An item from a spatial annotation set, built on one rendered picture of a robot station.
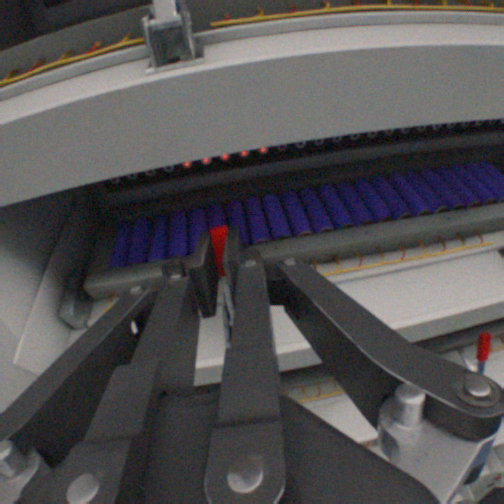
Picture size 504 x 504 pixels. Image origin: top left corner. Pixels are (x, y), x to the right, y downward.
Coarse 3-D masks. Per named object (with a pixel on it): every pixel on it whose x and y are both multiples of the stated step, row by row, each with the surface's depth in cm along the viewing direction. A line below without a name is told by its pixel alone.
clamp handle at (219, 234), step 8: (216, 232) 19; (224, 232) 19; (216, 240) 19; (224, 240) 19; (216, 248) 20; (224, 248) 20; (216, 256) 20; (224, 272) 20; (224, 280) 20; (224, 288) 21; (232, 312) 21; (232, 320) 21
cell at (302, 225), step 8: (288, 192) 30; (288, 200) 29; (296, 200) 29; (288, 208) 29; (296, 208) 28; (288, 216) 29; (296, 216) 28; (304, 216) 28; (296, 224) 27; (304, 224) 27; (296, 232) 27; (304, 232) 27; (312, 232) 27
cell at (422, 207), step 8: (392, 176) 30; (400, 176) 30; (392, 184) 30; (400, 184) 29; (408, 184) 29; (400, 192) 29; (408, 192) 28; (408, 200) 28; (416, 200) 27; (416, 208) 27; (424, 208) 26; (416, 216) 27
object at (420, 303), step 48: (384, 144) 31; (432, 144) 31; (480, 144) 32; (144, 192) 31; (96, 240) 32; (480, 240) 26; (48, 288) 22; (384, 288) 24; (432, 288) 23; (480, 288) 22; (48, 336) 21; (288, 336) 22; (432, 336) 25
